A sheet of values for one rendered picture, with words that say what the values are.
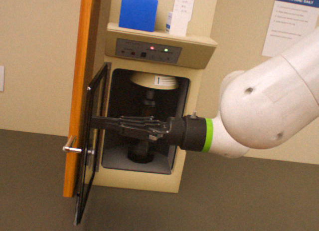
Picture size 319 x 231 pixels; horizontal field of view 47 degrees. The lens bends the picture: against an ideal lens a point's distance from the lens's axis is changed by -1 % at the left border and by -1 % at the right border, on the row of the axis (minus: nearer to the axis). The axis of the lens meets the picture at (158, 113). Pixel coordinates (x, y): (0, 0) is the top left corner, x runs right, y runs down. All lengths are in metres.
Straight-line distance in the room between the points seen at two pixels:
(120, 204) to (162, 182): 0.18
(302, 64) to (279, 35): 1.21
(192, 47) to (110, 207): 0.57
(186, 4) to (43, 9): 0.68
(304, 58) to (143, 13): 0.61
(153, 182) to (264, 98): 0.88
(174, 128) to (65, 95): 0.83
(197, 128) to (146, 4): 0.37
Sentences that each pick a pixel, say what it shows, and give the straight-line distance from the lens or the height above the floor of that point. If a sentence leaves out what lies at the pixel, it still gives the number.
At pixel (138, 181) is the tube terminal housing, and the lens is 1.35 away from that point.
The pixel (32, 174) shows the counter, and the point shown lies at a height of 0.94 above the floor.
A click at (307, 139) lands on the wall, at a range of 1.97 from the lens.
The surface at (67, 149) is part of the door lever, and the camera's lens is 0.99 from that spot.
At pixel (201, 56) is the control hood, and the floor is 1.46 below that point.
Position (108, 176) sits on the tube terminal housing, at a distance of 1.34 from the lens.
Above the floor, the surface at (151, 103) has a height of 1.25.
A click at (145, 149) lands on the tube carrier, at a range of 1.36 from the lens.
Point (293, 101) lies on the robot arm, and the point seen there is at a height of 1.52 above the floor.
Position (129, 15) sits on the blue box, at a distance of 1.07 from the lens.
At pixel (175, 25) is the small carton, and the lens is 1.10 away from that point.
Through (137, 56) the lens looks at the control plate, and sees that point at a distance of 1.15.
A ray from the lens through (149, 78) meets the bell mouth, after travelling 1.24.
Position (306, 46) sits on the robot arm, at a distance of 0.57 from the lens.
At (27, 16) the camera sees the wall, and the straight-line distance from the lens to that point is 1.66.
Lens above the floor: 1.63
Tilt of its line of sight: 18 degrees down
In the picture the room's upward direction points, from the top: 10 degrees clockwise
